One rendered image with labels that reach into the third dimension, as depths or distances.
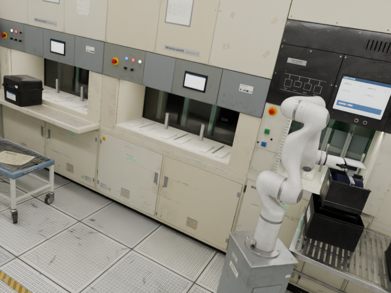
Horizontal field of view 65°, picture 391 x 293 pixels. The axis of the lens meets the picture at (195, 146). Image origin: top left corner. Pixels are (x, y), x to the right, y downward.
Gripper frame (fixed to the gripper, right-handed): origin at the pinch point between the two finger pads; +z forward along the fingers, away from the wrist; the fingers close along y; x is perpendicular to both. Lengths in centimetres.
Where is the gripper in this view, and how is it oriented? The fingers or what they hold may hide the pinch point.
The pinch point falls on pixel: (352, 165)
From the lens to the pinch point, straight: 198.1
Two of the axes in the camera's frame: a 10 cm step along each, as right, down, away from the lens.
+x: 1.7, -9.3, -3.3
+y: -2.9, 2.7, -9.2
